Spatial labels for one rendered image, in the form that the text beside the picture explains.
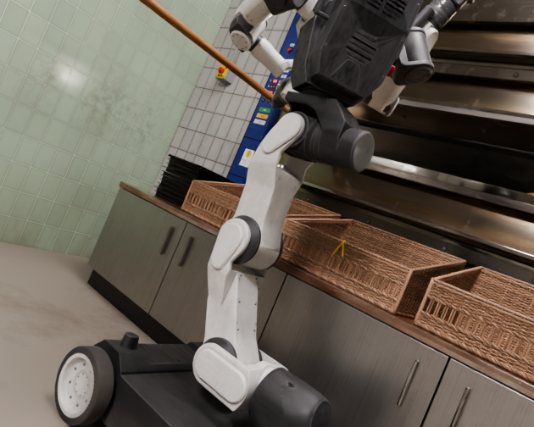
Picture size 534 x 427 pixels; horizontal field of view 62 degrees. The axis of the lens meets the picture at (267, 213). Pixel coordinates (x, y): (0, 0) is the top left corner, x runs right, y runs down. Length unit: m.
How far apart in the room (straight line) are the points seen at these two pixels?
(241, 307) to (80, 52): 1.96
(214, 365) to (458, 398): 0.65
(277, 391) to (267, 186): 0.55
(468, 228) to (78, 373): 1.49
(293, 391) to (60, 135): 2.12
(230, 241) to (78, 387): 0.57
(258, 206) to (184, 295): 0.78
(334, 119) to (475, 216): 0.95
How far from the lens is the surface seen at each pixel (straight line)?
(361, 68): 1.26
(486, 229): 1.96
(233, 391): 1.20
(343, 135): 1.20
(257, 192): 1.29
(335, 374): 1.50
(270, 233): 1.28
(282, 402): 1.15
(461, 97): 2.19
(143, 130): 3.07
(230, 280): 1.27
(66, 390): 1.42
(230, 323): 1.27
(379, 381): 1.44
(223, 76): 2.98
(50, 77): 2.78
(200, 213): 2.04
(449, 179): 2.05
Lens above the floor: 0.71
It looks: level
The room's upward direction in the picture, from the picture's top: 23 degrees clockwise
